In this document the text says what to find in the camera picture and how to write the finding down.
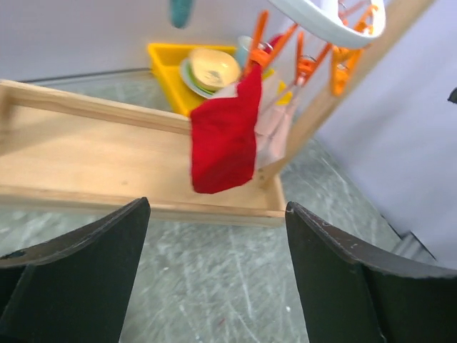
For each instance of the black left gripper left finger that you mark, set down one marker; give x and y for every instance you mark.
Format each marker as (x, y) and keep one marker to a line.
(75, 287)

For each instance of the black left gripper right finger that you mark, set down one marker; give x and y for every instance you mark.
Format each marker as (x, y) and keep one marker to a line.
(352, 291)

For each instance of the pale pink sock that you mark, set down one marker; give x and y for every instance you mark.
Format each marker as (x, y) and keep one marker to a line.
(256, 124)

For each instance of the white round clip hanger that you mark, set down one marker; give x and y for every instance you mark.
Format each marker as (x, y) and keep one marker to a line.
(323, 21)

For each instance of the wooden drying rack stand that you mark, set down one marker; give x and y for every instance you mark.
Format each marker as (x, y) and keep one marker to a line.
(65, 150)

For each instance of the yellow plastic tray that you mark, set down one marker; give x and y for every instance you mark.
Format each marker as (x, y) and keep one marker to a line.
(173, 71)

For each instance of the red sock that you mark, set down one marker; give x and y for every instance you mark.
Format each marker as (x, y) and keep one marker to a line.
(203, 179)

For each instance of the light blue mug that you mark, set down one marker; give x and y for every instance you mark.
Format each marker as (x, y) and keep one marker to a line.
(242, 50)

